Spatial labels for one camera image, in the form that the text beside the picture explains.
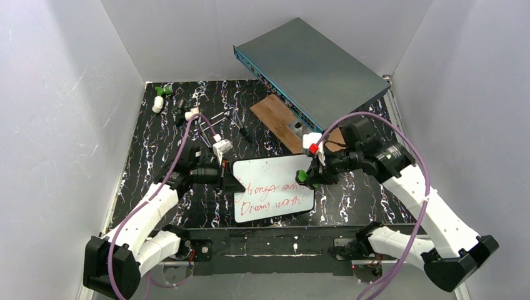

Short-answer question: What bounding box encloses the wooden board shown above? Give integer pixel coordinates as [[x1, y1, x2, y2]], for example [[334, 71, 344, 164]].
[[249, 94, 353, 155]]

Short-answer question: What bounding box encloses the metal bracket with knob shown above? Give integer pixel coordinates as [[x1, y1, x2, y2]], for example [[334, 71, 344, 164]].
[[286, 117, 313, 141]]

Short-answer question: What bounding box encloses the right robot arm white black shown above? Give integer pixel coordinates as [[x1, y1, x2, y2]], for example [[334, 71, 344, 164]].
[[295, 117, 499, 292]]

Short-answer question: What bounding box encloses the aluminium frame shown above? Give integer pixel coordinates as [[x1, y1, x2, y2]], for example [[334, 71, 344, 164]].
[[76, 74, 473, 300]]

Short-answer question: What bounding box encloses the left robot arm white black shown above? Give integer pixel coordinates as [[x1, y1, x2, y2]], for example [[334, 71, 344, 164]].
[[82, 139, 245, 299]]

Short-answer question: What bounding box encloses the green whiteboard eraser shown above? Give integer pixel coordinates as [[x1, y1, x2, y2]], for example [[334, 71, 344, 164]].
[[295, 170, 319, 190]]

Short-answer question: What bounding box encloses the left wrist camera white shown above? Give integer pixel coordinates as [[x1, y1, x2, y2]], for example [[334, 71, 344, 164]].
[[212, 134, 233, 165]]

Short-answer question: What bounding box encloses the teal network switch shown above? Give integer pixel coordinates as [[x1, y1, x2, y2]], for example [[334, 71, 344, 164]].
[[233, 18, 390, 133]]

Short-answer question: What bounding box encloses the white pipe elbow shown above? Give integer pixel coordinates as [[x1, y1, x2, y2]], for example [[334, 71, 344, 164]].
[[152, 96, 164, 114]]

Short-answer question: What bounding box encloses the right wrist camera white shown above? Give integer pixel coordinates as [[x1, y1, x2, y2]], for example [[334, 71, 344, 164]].
[[302, 132, 325, 165]]

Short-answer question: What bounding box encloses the black wire easel stand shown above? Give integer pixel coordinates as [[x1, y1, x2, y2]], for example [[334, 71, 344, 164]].
[[200, 107, 253, 148]]

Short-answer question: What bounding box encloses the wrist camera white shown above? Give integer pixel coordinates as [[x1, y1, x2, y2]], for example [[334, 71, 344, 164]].
[[302, 132, 325, 165], [212, 134, 233, 165]]

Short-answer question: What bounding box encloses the green pipe fitting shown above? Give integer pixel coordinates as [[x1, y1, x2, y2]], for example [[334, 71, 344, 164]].
[[155, 85, 173, 97]]

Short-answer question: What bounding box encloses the white and black fitting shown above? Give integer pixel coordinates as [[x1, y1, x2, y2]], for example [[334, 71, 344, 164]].
[[174, 99, 200, 127]]

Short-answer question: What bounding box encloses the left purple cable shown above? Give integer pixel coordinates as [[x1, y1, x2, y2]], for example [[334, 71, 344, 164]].
[[106, 113, 220, 300]]

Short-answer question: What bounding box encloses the small whiteboard red writing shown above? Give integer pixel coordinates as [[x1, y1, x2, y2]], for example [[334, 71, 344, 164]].
[[232, 154, 315, 223]]

